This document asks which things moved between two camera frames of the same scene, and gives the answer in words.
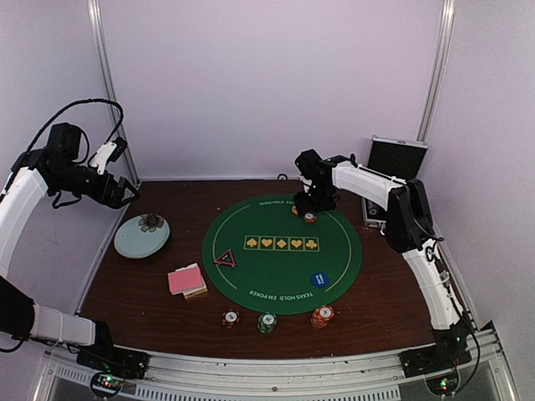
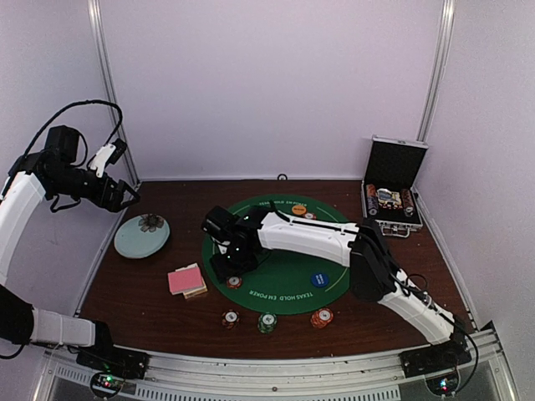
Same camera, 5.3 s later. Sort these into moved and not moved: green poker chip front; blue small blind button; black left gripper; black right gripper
Moved: black right gripper
Not moved: black left gripper; blue small blind button; green poker chip front
